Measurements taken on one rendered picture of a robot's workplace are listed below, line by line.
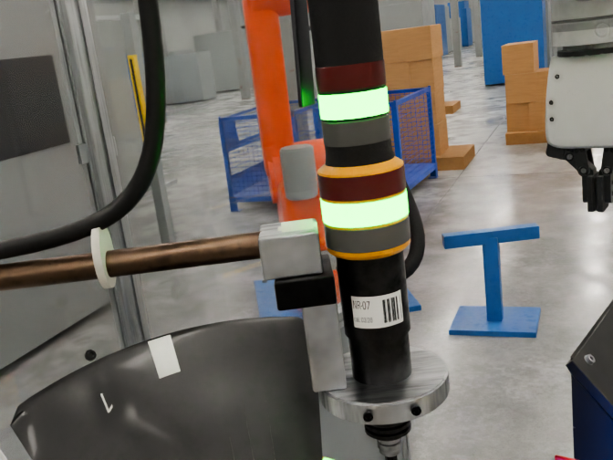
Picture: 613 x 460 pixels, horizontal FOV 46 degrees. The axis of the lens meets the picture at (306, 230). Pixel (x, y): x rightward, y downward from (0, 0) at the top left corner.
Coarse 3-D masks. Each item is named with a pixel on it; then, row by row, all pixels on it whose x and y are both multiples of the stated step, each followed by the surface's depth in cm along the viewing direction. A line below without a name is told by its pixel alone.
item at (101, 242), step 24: (144, 0) 33; (144, 24) 34; (144, 48) 34; (144, 144) 35; (144, 168) 35; (144, 192) 36; (96, 216) 36; (120, 216) 36; (24, 240) 36; (48, 240) 36; (72, 240) 36; (96, 240) 36; (96, 264) 36
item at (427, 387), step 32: (288, 256) 36; (320, 256) 36; (288, 288) 36; (320, 288) 36; (320, 320) 37; (320, 352) 37; (416, 352) 41; (320, 384) 37; (352, 384) 38; (416, 384) 37; (448, 384) 38; (352, 416) 36; (384, 416) 36; (416, 416) 36
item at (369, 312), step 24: (360, 264) 36; (384, 264) 36; (360, 288) 36; (384, 288) 36; (360, 312) 36; (384, 312) 36; (408, 312) 37; (360, 336) 37; (384, 336) 37; (408, 336) 38; (360, 360) 38; (384, 360) 37; (408, 360) 38; (384, 384) 37; (384, 432) 39; (408, 432) 39
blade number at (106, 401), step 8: (112, 384) 52; (88, 392) 52; (96, 392) 52; (104, 392) 52; (112, 392) 52; (96, 400) 52; (104, 400) 52; (112, 400) 52; (120, 400) 52; (96, 408) 51; (104, 408) 51; (112, 408) 51; (120, 408) 51; (104, 416) 51; (112, 416) 51
